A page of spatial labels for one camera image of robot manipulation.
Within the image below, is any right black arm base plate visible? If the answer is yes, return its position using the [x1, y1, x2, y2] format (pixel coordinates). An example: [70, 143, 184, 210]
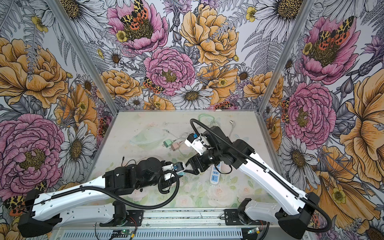
[224, 209, 267, 226]

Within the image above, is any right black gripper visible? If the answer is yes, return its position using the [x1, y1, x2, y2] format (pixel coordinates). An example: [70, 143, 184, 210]
[183, 146, 223, 176]

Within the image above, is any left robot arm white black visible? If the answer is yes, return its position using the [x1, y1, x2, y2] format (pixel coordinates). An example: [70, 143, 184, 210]
[18, 158, 184, 238]

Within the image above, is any pink charger adapter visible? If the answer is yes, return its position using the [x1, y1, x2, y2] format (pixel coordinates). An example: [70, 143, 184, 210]
[171, 142, 183, 151]

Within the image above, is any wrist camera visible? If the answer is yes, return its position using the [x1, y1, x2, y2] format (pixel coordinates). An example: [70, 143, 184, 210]
[185, 134, 210, 156]
[162, 164, 178, 181]

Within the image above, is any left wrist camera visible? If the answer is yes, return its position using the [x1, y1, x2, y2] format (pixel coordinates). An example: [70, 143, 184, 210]
[162, 164, 178, 181]

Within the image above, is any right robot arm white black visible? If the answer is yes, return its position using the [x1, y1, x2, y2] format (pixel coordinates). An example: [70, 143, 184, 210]
[185, 119, 333, 240]

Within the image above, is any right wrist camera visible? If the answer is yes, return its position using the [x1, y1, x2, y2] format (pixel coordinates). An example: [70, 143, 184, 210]
[185, 134, 210, 156]

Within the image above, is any white blue power strip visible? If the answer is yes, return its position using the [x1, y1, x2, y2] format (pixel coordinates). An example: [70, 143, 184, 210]
[210, 164, 221, 185]

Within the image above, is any green charger adapter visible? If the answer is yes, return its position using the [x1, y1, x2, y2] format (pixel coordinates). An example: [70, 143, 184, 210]
[163, 139, 174, 148]

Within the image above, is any aluminium front rail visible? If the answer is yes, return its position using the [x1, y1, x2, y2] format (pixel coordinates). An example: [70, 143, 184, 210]
[55, 203, 279, 229]

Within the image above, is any green usb cable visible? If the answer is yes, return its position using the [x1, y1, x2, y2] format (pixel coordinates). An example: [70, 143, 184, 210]
[197, 113, 217, 128]

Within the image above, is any black usb cable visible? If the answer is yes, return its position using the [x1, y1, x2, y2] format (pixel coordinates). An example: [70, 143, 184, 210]
[121, 155, 142, 169]

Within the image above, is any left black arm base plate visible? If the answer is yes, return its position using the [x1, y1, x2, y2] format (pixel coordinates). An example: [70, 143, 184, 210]
[99, 210, 144, 227]

